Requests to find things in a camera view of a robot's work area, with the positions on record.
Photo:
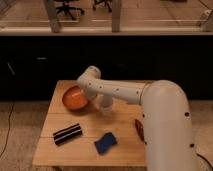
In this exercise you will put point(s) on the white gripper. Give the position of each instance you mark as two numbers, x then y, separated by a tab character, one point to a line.
90	95

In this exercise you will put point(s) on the orange ceramic bowl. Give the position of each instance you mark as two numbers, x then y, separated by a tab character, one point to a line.
73	99

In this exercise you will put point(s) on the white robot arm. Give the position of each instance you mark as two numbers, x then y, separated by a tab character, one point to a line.
167	125

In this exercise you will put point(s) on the clear plastic cup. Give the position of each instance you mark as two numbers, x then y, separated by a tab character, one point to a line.
104	104

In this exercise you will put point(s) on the black white striped cloth roll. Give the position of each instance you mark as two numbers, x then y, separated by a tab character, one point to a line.
66	134

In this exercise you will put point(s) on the blue sponge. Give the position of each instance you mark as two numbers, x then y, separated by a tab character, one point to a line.
105	143

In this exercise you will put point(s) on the dark red oblong object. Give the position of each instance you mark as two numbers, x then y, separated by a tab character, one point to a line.
139	128

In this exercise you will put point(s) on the black office chair left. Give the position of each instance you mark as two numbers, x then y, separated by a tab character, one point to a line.
66	8

